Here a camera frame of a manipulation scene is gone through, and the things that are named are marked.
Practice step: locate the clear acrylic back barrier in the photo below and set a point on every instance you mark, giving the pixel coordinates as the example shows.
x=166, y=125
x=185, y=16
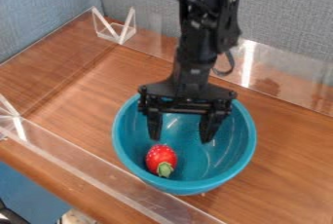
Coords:
x=292, y=77

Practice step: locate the clear acrylic front barrier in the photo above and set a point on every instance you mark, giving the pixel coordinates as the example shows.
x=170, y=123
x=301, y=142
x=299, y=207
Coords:
x=47, y=152

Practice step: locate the clear acrylic barrier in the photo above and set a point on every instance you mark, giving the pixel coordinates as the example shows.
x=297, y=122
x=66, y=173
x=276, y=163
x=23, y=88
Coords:
x=292, y=77
x=47, y=152

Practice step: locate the clear acrylic left bracket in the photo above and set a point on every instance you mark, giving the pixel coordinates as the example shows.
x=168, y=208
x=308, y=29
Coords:
x=11, y=121

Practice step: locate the red toy strawberry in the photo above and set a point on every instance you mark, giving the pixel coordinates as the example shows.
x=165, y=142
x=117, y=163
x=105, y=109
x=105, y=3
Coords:
x=161, y=160

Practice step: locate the blue plastic bowl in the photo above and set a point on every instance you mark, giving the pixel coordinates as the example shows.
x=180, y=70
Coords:
x=205, y=164

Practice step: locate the clear acrylic corner bracket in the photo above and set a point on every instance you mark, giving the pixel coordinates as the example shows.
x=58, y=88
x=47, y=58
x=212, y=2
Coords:
x=117, y=32

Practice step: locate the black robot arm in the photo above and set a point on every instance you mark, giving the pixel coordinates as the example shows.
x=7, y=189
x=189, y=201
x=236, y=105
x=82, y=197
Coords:
x=209, y=34

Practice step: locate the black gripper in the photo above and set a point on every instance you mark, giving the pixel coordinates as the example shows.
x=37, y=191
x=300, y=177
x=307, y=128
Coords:
x=186, y=93

